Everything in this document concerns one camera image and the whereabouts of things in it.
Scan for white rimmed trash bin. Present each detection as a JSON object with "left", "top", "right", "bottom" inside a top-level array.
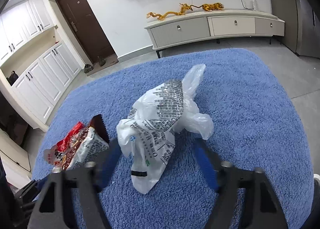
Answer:
[{"left": 313, "top": 174, "right": 320, "bottom": 183}]

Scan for brown chocolate wrapper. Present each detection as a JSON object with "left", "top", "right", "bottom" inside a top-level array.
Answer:
[{"left": 61, "top": 114, "right": 110, "bottom": 170}]

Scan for white router on cabinet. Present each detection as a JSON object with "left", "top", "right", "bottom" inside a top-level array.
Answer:
[{"left": 252, "top": 0, "right": 258, "bottom": 10}]

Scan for red snack bag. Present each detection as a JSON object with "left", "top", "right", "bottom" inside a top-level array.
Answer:
[{"left": 43, "top": 122, "right": 85, "bottom": 166}]

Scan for dark brown entrance door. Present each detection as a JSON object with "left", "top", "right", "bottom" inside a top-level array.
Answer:
[{"left": 56, "top": 0, "right": 115, "bottom": 66}]

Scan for white printed plastic bag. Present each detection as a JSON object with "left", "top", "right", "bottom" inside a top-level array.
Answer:
[{"left": 116, "top": 64, "right": 214, "bottom": 194}]

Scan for golden tiger figurine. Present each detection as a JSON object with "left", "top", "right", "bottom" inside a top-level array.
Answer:
[{"left": 191, "top": 2, "right": 225, "bottom": 11}]

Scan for pair of shoes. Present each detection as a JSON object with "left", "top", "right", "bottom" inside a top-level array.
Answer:
[{"left": 84, "top": 56, "right": 106, "bottom": 74}]

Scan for golden dragon figurine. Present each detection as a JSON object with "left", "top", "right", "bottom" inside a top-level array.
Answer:
[{"left": 146, "top": 3, "right": 193, "bottom": 21}]

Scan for white low tv cabinet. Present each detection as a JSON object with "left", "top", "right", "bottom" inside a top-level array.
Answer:
[{"left": 145, "top": 9, "right": 285, "bottom": 58}]

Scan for grey double door refrigerator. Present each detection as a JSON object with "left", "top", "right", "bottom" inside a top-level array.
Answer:
[{"left": 271, "top": 0, "right": 319, "bottom": 58}]

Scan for white wall cabinets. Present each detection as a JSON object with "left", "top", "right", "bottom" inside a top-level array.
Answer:
[{"left": 1, "top": 0, "right": 82, "bottom": 131}]

